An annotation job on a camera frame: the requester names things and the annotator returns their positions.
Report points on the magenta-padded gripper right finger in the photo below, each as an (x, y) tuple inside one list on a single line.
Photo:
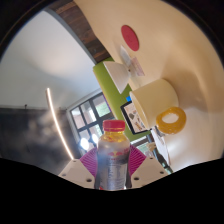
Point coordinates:
[(150, 170)]

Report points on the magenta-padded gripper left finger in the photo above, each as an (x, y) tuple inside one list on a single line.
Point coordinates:
[(76, 172)]

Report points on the clear red-capped drink bottle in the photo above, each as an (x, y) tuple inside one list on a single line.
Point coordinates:
[(112, 166)]

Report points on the long linear ceiling light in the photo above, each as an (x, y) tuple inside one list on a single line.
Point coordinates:
[(56, 123)]

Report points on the black-framed sticker picture stand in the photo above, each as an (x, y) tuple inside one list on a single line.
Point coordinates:
[(133, 118)]

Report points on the pale yellow mug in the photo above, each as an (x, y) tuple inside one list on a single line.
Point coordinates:
[(156, 98)]

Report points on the small blue-capped bottle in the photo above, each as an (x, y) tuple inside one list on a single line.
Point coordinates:
[(128, 99)]

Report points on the green upholstered bench backrest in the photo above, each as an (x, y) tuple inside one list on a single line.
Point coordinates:
[(113, 96)]

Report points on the white bowl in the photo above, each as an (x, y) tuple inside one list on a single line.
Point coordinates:
[(118, 75)]

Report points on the flat round red coaster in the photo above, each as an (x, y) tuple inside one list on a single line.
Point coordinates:
[(130, 37)]

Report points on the black-framed window wall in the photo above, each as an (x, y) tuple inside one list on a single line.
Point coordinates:
[(88, 115)]

